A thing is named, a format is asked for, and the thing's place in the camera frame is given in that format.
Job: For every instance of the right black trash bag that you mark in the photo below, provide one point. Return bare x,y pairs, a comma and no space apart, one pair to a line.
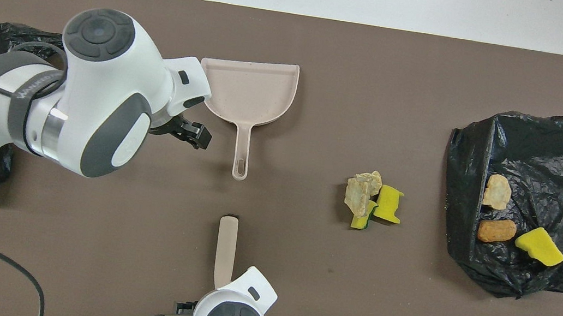
547,151

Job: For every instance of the beige plastic dustpan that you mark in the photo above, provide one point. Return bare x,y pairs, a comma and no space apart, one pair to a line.
252,93

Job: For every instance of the beige brush black bristles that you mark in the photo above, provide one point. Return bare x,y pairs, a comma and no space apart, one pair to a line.
226,249

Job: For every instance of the pale crusty bread piece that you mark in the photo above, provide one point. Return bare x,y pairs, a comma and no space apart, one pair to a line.
362,191

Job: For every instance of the brown bread roll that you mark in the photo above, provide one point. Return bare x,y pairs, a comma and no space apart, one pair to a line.
497,231

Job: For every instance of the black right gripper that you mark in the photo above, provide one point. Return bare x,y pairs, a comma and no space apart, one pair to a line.
184,311

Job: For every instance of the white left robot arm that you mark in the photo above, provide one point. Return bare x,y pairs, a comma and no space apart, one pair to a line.
102,100

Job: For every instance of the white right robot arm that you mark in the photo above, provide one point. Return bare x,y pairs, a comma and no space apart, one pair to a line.
238,312

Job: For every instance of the croissant shaped bread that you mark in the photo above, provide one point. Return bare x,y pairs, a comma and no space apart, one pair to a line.
497,192

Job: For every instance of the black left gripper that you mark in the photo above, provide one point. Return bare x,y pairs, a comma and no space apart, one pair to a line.
169,125

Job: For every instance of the yellow notched sponge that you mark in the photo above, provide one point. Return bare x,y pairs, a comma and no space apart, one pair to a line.
389,203

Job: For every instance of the yellow sponge green backing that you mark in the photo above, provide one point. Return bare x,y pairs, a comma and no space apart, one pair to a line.
359,223
539,246

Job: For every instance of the brown table mat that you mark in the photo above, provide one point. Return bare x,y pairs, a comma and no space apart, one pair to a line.
298,270

